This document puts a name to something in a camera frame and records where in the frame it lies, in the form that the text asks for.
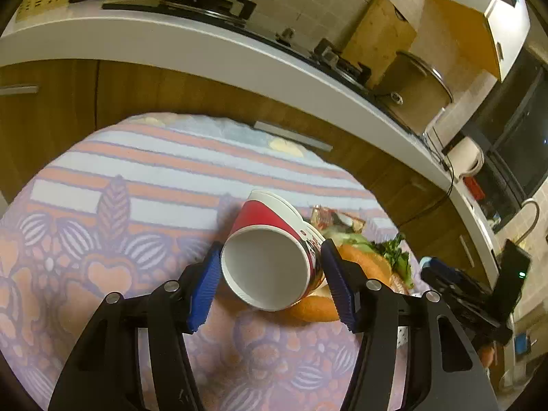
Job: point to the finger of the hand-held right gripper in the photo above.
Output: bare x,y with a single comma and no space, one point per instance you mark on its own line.
434,266

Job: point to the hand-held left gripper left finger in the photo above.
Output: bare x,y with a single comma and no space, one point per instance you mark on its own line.
205,287

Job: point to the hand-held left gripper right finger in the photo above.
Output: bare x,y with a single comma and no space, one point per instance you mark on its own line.
338,282

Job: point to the burger with lettuce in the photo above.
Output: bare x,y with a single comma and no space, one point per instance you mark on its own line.
368,261

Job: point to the red and white paper cup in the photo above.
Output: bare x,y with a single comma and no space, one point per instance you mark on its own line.
265,265

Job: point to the snack wrapper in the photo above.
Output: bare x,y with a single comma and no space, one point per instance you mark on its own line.
329,218

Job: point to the steel sink faucet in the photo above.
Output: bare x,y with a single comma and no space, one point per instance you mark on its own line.
533,209

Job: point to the red plastic tray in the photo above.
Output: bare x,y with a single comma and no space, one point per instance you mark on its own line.
475,188

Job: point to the white electric kettle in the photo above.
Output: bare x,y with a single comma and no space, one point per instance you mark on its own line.
466,156

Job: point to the floral patterned tablecloth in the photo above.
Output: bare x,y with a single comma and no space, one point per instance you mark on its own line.
128,188

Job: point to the dark window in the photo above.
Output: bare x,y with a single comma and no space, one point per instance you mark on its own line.
513,137

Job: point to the brown rice cooker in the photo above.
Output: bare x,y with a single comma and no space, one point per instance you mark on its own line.
415,94

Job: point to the wooden base cabinet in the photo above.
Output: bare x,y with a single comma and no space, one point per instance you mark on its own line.
128,85

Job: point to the wooden cutting board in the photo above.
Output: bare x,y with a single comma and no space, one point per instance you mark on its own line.
376,34

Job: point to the black glass gas hob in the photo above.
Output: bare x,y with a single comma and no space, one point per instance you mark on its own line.
239,13

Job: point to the white and orange wall cabinet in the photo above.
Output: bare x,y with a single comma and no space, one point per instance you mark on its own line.
462,25

